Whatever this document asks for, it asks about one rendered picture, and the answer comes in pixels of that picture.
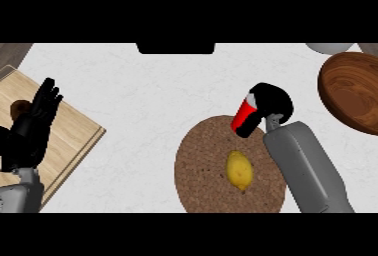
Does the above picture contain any round brown cork placemat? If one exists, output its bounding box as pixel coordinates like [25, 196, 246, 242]
[172, 114, 288, 214]

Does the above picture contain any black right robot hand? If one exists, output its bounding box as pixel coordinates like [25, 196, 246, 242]
[234, 82, 295, 139]

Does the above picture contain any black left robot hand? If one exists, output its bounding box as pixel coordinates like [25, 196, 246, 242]
[0, 77, 65, 173]

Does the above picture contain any white round dish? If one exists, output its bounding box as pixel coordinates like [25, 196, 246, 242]
[304, 42, 357, 56]

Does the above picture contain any yellow lemon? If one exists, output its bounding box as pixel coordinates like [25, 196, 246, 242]
[224, 150, 255, 192]

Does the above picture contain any black appliance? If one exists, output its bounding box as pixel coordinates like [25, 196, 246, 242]
[135, 42, 217, 55]

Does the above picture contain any small brown round object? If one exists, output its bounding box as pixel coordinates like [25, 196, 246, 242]
[8, 99, 34, 122]

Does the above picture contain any pale wooden cutting board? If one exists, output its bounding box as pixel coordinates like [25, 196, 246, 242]
[0, 64, 107, 210]

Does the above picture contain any brown wooden bowl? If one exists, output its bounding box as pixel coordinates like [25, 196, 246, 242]
[316, 51, 378, 136]

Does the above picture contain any red can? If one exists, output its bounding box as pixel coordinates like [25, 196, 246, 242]
[228, 93, 259, 132]

